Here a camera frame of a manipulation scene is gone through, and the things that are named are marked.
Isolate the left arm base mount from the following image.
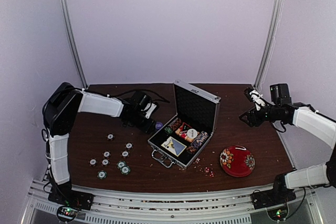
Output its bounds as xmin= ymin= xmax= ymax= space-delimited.
xmin=48 ymin=191 xmax=94 ymax=222

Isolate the white dealer button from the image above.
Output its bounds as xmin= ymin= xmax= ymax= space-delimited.
xmin=187 ymin=129 xmax=199 ymax=139

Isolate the red playing card box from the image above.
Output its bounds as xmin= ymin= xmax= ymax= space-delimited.
xmin=175 ymin=122 xmax=193 ymax=142

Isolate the blue orange chip stack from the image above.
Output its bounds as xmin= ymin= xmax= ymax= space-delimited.
xmin=186 ymin=131 xmax=208 ymax=154

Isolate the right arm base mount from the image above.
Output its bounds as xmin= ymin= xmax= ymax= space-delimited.
xmin=251 ymin=189 xmax=296 ymax=222

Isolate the left aluminium frame post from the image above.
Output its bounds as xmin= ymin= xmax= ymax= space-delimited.
xmin=59 ymin=0 xmax=88 ymax=88

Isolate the red floral plate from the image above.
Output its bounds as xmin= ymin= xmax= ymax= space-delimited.
xmin=219 ymin=145 xmax=256 ymax=178

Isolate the blue playing card box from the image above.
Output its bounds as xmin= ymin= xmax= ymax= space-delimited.
xmin=161 ymin=136 xmax=186 ymax=157

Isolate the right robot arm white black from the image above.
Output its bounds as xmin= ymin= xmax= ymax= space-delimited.
xmin=239 ymin=83 xmax=335 ymax=204

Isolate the right aluminium frame post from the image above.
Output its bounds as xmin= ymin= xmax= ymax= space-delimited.
xmin=254 ymin=0 xmax=284 ymax=91

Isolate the red black chip stack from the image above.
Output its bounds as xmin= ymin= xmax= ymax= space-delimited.
xmin=169 ymin=118 xmax=183 ymax=132

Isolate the purple small blind button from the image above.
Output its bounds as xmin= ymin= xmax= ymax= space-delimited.
xmin=155 ymin=122 xmax=163 ymax=130

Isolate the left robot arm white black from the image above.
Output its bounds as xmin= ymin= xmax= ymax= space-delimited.
xmin=42 ymin=82 xmax=159 ymax=205

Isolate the white poker chip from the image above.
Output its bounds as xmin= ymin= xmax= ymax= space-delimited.
xmin=101 ymin=159 xmax=110 ymax=166
xmin=107 ymin=134 xmax=114 ymax=141
xmin=103 ymin=151 xmax=111 ymax=158
xmin=125 ymin=143 xmax=133 ymax=150
xmin=121 ymin=151 xmax=129 ymax=158
xmin=89 ymin=158 xmax=97 ymax=166

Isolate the green poker chip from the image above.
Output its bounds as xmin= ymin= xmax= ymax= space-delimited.
xmin=97 ymin=170 xmax=107 ymax=179
xmin=117 ymin=161 xmax=127 ymax=169
xmin=120 ymin=166 xmax=131 ymax=175

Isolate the green chip stack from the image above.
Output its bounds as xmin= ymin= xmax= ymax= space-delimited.
xmin=164 ymin=127 xmax=173 ymax=134

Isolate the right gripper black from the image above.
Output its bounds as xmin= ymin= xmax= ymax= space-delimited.
xmin=239 ymin=104 xmax=280 ymax=127

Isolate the aluminium frame post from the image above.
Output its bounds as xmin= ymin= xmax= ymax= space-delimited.
xmin=254 ymin=0 xmax=284 ymax=91
xmin=59 ymin=0 xmax=88 ymax=88

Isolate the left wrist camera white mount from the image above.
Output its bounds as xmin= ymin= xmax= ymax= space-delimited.
xmin=142 ymin=102 xmax=159 ymax=119

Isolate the aluminium poker case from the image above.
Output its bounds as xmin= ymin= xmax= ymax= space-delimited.
xmin=148 ymin=80 xmax=221 ymax=169

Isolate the front aluminium rail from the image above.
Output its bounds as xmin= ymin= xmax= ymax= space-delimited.
xmin=19 ymin=180 xmax=327 ymax=223

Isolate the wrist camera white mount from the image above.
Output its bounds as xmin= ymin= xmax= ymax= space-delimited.
xmin=244 ymin=88 xmax=266 ymax=111
xmin=142 ymin=102 xmax=159 ymax=119

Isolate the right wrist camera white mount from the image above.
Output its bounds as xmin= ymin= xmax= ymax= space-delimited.
xmin=244 ymin=88 xmax=266 ymax=111

